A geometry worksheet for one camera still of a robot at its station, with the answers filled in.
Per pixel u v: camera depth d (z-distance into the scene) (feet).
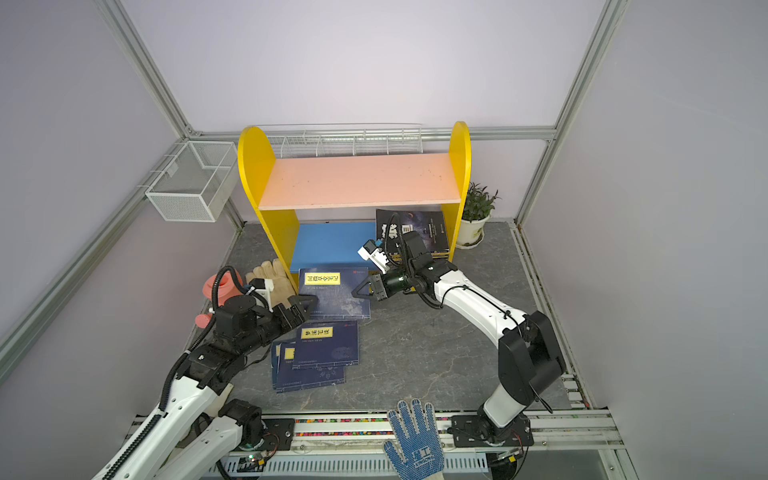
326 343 2.86
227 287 2.93
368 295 2.36
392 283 2.26
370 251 2.32
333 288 2.42
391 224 2.87
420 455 2.33
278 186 2.43
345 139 3.08
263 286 2.27
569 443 2.42
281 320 2.15
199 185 3.12
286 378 2.66
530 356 1.44
